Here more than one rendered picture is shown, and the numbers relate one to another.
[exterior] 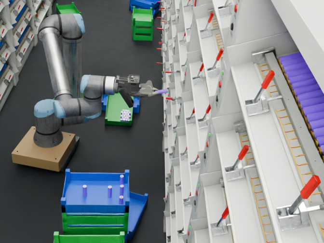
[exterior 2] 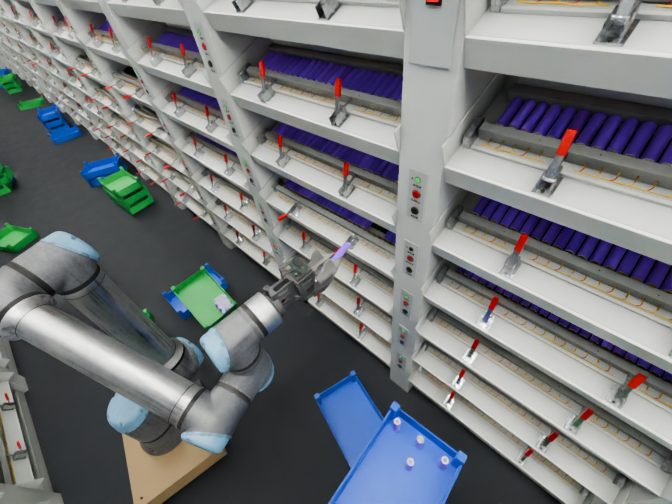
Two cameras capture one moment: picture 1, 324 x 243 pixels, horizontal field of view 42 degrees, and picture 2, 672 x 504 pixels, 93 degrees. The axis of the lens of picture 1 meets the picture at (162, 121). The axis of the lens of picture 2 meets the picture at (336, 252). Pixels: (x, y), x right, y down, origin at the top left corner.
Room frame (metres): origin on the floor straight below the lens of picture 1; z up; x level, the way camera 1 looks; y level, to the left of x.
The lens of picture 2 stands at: (1.27, 0.37, 1.45)
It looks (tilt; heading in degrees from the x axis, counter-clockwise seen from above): 46 degrees down; 324
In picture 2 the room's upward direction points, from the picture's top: 9 degrees counter-clockwise
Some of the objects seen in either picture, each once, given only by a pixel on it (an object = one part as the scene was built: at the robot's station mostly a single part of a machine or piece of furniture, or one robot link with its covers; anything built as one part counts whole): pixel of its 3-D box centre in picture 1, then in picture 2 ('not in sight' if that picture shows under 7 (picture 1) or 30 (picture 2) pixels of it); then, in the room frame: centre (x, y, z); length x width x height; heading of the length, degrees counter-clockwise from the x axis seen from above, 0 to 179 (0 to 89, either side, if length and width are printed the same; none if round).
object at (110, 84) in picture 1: (111, 85); (263, 311); (1.73, 0.27, 0.84); 0.10 x 0.05 x 0.09; 3
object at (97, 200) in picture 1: (96, 190); (395, 487); (1.33, 0.26, 0.52); 0.30 x 0.20 x 0.08; 98
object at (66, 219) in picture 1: (96, 201); not in sight; (1.33, 0.26, 0.44); 0.30 x 0.20 x 0.08; 98
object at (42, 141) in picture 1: (47, 132); (160, 424); (2.09, 0.74, 0.18); 0.19 x 0.19 x 0.10
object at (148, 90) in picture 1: (149, 90); (328, 266); (1.71, 0.08, 0.85); 0.09 x 0.03 x 0.06; 88
